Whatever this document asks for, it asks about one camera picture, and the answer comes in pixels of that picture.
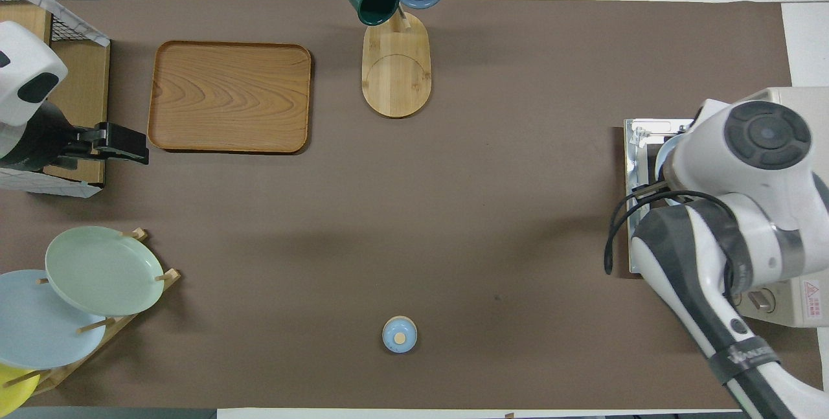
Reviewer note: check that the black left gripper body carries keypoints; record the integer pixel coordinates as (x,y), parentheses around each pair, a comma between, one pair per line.
(126,146)

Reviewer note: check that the glass oven door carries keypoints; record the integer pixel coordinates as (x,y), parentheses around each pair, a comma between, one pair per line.
(647,129)

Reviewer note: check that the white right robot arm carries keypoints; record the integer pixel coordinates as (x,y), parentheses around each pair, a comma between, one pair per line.
(764,166)

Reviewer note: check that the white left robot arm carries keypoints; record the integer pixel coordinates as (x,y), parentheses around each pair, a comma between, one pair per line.
(19,63)

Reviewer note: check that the oven control knob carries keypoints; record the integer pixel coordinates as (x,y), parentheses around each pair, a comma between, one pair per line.
(762,300)

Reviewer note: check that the white toaster oven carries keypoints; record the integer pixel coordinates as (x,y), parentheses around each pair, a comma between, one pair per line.
(796,315)

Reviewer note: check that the wooden serving tray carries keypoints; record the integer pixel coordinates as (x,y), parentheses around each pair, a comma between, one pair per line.
(227,95)

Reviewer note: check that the pale green plate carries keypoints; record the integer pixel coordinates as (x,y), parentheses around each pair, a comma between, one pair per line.
(103,270)

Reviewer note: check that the wooden plate rack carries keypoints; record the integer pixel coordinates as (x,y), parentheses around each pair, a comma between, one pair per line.
(126,325)

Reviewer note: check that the light blue racked plate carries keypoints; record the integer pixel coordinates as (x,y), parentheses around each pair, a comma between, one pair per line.
(39,328)

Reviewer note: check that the yellow plate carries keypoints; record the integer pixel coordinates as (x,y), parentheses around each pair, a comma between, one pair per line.
(13,393)

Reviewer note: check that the wooden mug tree stand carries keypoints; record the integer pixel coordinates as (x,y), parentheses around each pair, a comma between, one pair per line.
(395,69)

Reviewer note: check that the brown table mat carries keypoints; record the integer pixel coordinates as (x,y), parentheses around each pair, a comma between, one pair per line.
(453,212)

